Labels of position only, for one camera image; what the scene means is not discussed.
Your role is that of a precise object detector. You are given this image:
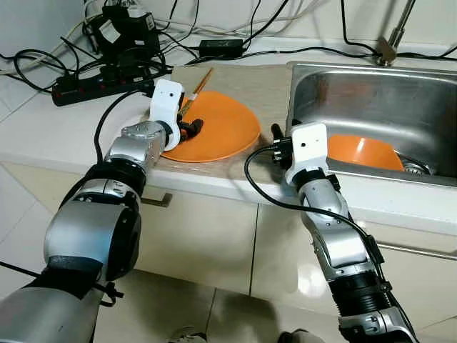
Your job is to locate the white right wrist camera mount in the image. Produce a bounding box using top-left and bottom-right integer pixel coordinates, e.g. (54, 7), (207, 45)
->
(284, 122), (330, 188)

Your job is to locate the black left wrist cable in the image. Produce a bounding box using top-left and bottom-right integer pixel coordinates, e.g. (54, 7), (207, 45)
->
(95, 89), (155, 166)

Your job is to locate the cream cabinet door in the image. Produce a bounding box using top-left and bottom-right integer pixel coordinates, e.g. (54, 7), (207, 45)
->
(250, 204), (457, 331)
(121, 179), (260, 295)

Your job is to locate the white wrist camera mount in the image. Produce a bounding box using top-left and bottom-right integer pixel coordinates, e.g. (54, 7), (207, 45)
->
(284, 122), (330, 188)
(149, 79), (186, 150)

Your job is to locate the banded wooden chopsticks pair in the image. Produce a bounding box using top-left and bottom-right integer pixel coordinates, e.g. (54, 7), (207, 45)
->
(179, 68), (214, 119)

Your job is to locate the beige woven counter mat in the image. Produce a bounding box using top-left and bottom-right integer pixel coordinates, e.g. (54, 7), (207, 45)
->
(146, 64), (295, 181)

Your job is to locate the chrome sink faucet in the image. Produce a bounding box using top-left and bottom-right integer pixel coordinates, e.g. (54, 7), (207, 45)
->
(376, 0), (419, 68)

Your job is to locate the black power adapter brick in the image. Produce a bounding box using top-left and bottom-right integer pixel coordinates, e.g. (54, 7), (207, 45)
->
(199, 39), (244, 60)

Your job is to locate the black labelled battery charger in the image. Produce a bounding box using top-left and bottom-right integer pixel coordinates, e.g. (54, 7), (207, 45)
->
(84, 2), (162, 63)

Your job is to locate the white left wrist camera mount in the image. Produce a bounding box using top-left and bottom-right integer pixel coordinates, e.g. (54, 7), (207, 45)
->
(149, 79), (186, 150)

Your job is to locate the sink drain strainer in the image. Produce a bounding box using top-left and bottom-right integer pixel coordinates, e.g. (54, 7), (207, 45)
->
(400, 161), (431, 177)

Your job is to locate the black power strip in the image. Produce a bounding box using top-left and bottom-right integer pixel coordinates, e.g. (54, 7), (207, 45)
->
(51, 68), (155, 107)

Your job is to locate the orange plastic bowl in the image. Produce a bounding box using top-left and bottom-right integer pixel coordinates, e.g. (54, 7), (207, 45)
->
(327, 134), (405, 173)

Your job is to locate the silver bar cabinet handle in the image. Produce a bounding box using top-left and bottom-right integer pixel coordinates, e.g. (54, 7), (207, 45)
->
(141, 192), (173, 209)
(373, 242), (457, 262)

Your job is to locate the stainless steel sink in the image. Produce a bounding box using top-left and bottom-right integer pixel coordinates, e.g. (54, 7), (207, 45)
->
(287, 61), (457, 188)

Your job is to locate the orange plastic plate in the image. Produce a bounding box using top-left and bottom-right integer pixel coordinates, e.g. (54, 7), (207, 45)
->
(161, 91), (262, 164)

